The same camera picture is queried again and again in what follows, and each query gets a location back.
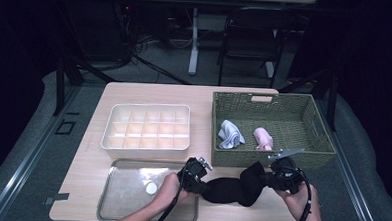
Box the person's right hand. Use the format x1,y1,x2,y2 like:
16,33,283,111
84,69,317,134
272,182,319,221

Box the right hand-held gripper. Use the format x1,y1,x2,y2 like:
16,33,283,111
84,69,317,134
265,147,308,195

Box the black sock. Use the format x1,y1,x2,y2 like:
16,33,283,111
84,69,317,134
199,158,273,209

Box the hand-held gripper cable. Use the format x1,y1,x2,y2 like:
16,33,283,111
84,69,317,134
152,168,187,221
285,166,315,221

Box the light blue sock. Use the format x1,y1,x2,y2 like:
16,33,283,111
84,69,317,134
216,118,247,151

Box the green woven basket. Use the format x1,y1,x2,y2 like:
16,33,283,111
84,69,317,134
209,89,339,173

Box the person's left hand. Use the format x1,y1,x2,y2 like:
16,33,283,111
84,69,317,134
153,171,195,208

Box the grey tape strip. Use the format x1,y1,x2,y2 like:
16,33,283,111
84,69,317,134
44,191,70,207

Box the right hand-held gripper cable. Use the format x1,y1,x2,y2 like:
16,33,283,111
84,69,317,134
285,166,315,221

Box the white desk leg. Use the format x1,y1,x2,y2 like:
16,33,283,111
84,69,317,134
188,7,201,77

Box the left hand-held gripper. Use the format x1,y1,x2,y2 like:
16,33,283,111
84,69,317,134
178,155,214,192

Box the pink sock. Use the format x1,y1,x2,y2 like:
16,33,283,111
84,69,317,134
251,126,275,152

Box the black metal stand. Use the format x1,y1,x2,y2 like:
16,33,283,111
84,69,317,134
276,65,340,133
53,55,120,119

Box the black folding chair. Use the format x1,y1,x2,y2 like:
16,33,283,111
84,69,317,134
216,4,298,90

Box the left hand-held gripper cable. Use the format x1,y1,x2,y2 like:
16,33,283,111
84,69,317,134
152,168,187,221

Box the white divided organizer box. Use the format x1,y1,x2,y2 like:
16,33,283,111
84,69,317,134
100,100,192,163

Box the black floor cables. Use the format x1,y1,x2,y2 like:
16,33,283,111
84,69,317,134
131,34,193,85

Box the metal tray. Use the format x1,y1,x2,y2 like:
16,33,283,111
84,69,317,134
96,156,203,221

